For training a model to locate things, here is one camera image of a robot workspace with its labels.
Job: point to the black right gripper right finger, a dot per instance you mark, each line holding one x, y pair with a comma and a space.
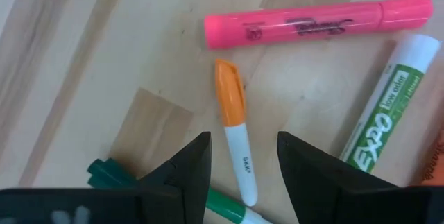
312, 182

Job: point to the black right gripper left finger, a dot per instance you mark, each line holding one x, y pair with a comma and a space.
184, 189

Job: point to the thin green cap marker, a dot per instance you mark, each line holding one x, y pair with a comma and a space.
225, 205

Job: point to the orange cap white marker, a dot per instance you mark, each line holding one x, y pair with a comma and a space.
230, 95

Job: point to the orange Sharpie highlighter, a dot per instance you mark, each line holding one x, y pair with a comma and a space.
435, 161

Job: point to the pink Sharpie highlighter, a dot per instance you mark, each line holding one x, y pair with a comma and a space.
312, 23

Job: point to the light green Expo marker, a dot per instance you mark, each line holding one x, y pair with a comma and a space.
388, 113

